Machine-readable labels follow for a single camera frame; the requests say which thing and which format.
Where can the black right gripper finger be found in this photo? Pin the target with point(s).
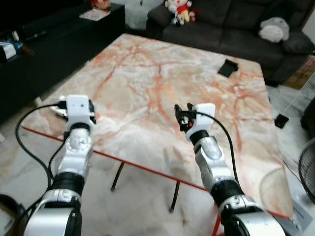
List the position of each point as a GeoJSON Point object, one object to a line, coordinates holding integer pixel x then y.
{"type": "Point", "coordinates": [179, 112]}
{"type": "Point", "coordinates": [190, 107]}

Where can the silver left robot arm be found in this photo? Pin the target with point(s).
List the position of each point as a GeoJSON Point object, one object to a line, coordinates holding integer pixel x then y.
{"type": "Point", "coordinates": [74, 152]}

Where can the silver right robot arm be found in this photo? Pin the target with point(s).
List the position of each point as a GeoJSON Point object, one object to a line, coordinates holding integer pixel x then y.
{"type": "Point", "coordinates": [211, 157]}

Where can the small black trash piece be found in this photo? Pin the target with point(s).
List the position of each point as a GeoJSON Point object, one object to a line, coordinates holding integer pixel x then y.
{"type": "Point", "coordinates": [228, 69]}

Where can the long black low cabinet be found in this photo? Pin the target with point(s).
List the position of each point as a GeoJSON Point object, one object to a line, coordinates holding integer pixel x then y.
{"type": "Point", "coordinates": [54, 59]}

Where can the black table leg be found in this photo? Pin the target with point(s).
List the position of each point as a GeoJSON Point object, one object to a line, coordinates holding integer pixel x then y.
{"type": "Point", "coordinates": [117, 177]}
{"type": "Point", "coordinates": [174, 196]}

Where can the black seat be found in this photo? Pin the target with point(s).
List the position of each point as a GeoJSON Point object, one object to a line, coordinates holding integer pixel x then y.
{"type": "Point", "coordinates": [309, 118]}

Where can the dark grey sofa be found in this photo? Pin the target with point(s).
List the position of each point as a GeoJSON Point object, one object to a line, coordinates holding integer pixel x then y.
{"type": "Point", "coordinates": [221, 24]}

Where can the small black floor device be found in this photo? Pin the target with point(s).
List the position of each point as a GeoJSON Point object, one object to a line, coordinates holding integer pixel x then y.
{"type": "Point", "coordinates": [282, 121]}

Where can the blue red small tool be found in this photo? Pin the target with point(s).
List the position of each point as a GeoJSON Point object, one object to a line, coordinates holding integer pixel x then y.
{"type": "Point", "coordinates": [24, 49]}

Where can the white pink magazine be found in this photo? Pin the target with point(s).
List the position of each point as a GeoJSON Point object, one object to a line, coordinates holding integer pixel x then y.
{"type": "Point", "coordinates": [95, 14]}

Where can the red white plush doll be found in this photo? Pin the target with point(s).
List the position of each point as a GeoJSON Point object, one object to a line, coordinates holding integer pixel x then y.
{"type": "Point", "coordinates": [179, 9]}

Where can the black floor fan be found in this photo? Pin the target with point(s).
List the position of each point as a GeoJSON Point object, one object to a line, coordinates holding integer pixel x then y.
{"type": "Point", "coordinates": [307, 172]}

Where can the small white box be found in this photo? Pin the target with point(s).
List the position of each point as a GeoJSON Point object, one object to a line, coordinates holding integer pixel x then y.
{"type": "Point", "coordinates": [7, 50]}

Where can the red ornament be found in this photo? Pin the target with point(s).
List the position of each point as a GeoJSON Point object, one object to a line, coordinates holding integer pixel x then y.
{"type": "Point", "coordinates": [101, 4]}

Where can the dark grey sofa cushion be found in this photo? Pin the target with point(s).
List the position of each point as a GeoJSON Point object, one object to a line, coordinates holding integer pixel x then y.
{"type": "Point", "coordinates": [298, 43]}

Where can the grey white plush toy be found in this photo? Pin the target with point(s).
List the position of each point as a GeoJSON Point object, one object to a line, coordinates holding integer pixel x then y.
{"type": "Point", "coordinates": [274, 30]}

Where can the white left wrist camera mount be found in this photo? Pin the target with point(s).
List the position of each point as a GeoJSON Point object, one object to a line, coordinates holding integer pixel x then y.
{"type": "Point", "coordinates": [78, 108]}

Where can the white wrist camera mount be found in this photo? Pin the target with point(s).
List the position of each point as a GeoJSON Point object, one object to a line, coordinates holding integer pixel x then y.
{"type": "Point", "coordinates": [78, 108]}
{"type": "Point", "coordinates": [204, 123]}

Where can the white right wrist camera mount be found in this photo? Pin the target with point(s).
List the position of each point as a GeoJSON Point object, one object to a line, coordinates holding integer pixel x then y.
{"type": "Point", "coordinates": [204, 123]}

